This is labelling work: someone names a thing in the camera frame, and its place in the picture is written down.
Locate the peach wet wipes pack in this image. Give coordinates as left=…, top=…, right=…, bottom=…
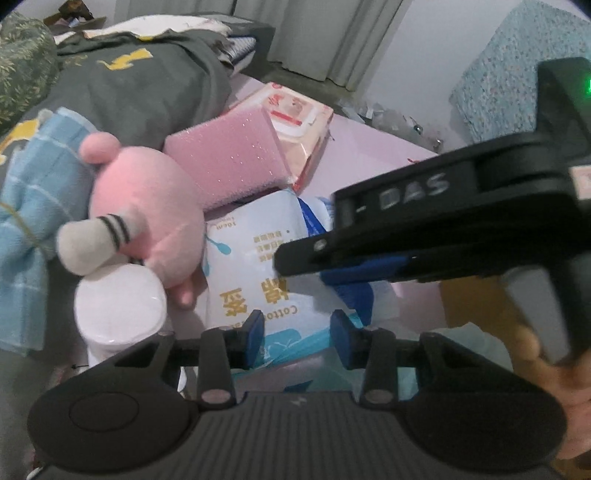
left=229, top=82, right=334, bottom=195

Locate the grey blanket with yellow print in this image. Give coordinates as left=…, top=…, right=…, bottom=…
left=0, top=32, right=232, bottom=185

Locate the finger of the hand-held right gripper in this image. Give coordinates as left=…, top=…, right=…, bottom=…
left=274, top=231, right=419, bottom=284

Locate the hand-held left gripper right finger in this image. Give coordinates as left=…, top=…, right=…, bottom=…
left=330, top=309, right=467, bottom=409

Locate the white and blue tissue pack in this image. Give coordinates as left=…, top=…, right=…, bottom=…
left=203, top=187, right=398, bottom=370

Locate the blue plaid towel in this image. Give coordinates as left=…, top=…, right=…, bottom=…
left=0, top=107, right=100, bottom=356

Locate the crumpled plastic clutter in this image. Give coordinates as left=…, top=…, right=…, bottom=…
left=342, top=99, right=444, bottom=153

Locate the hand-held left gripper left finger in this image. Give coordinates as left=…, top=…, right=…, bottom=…
left=113, top=310, right=267, bottom=411

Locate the white cloth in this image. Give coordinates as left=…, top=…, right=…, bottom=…
left=83, top=16, right=232, bottom=44

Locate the white round cotton pad pack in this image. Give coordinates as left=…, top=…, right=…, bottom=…
left=74, top=263, right=188, bottom=398

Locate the light teal cloth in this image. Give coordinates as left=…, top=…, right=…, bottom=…
left=397, top=322, right=515, bottom=398

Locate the green floral pillow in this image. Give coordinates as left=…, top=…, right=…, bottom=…
left=0, top=11, right=61, bottom=134

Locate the pink plush toy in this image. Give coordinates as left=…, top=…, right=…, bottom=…
left=55, top=131, right=207, bottom=311

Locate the brown clutter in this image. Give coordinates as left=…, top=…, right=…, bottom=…
left=44, top=0, right=107, bottom=28

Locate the person's right hand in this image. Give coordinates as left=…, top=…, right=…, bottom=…
left=508, top=318, right=591, bottom=462

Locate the blue striped cloth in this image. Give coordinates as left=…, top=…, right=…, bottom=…
left=217, top=34, right=257, bottom=75

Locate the grey curtain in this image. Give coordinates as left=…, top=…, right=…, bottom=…
left=115, top=0, right=411, bottom=90

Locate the pink sponge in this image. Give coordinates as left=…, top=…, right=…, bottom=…
left=163, top=111, right=291, bottom=214

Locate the blue speckled mattress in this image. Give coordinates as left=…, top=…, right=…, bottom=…
left=450, top=0, right=591, bottom=144

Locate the cardboard box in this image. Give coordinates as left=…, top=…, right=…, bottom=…
left=438, top=272, right=532, bottom=352

